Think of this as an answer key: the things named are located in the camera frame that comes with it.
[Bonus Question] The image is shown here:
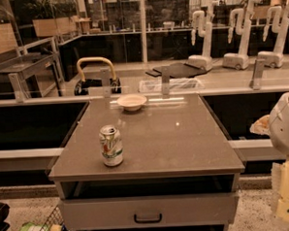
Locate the grey drawer with black handle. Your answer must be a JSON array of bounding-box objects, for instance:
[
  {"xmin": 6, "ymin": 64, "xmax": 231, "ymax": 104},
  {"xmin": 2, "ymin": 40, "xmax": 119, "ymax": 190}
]
[{"xmin": 59, "ymin": 192, "xmax": 239, "ymax": 231}]

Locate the white background robot right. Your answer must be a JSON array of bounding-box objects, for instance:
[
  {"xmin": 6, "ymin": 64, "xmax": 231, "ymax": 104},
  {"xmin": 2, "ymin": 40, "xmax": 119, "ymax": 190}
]
[{"xmin": 258, "ymin": 0, "xmax": 289, "ymax": 68}]

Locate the white background robot middle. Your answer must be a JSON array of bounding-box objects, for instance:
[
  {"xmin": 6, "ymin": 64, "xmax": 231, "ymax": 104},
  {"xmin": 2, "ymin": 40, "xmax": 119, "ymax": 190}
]
[{"xmin": 222, "ymin": 0, "xmax": 263, "ymax": 70}]

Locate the white bowl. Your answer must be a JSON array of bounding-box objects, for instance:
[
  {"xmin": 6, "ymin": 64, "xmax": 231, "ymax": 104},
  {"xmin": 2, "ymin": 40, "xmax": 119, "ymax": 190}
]
[{"xmin": 116, "ymin": 94, "xmax": 146, "ymax": 112}]

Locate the wire basket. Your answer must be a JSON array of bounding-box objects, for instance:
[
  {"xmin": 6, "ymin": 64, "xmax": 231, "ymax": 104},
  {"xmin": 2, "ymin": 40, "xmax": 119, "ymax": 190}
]
[{"xmin": 26, "ymin": 205, "xmax": 74, "ymax": 231}]

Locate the wooden planter box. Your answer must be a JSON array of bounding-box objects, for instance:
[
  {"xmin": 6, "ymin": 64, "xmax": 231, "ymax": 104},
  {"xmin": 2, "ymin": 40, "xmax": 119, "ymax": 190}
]
[{"xmin": 33, "ymin": 16, "xmax": 77, "ymax": 38}]

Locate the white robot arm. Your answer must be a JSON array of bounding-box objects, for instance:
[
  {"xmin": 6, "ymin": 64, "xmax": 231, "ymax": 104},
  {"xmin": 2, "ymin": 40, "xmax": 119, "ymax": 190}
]
[{"xmin": 250, "ymin": 92, "xmax": 289, "ymax": 222}]

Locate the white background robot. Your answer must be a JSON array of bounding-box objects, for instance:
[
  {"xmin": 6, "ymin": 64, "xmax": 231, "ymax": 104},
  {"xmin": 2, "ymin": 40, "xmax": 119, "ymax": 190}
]
[
  {"xmin": 222, "ymin": 0, "xmax": 263, "ymax": 70},
  {"xmin": 258, "ymin": 0, "xmax": 289, "ymax": 68},
  {"xmin": 182, "ymin": 0, "xmax": 224, "ymax": 74}
]

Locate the white background robot left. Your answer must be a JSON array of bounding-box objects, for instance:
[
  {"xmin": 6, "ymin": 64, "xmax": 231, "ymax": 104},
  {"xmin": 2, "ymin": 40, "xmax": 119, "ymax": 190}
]
[{"xmin": 182, "ymin": 0, "xmax": 224, "ymax": 74}]

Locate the grey metal side table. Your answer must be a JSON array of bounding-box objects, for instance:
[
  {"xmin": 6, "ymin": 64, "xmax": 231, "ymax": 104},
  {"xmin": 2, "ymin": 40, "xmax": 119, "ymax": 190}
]
[{"xmin": 0, "ymin": 53, "xmax": 64, "ymax": 100}]

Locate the grey counter cabinet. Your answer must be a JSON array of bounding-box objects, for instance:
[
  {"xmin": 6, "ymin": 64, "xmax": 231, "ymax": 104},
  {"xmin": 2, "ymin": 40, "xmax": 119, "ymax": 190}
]
[{"xmin": 49, "ymin": 93, "xmax": 244, "ymax": 231}]

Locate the green white soda can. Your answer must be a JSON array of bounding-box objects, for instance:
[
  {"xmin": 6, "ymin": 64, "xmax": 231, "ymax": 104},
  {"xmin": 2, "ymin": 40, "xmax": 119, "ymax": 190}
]
[{"xmin": 99, "ymin": 125, "xmax": 123, "ymax": 167}]

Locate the black floor mat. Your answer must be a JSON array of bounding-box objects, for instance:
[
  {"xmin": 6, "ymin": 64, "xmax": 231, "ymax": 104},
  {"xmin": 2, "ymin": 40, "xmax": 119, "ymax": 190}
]
[{"xmin": 145, "ymin": 62, "xmax": 208, "ymax": 79}]

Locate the clear plastic bin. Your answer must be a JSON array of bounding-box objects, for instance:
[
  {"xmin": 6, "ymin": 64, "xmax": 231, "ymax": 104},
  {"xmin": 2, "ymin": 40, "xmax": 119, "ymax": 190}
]
[{"xmin": 139, "ymin": 78, "xmax": 204, "ymax": 93}]

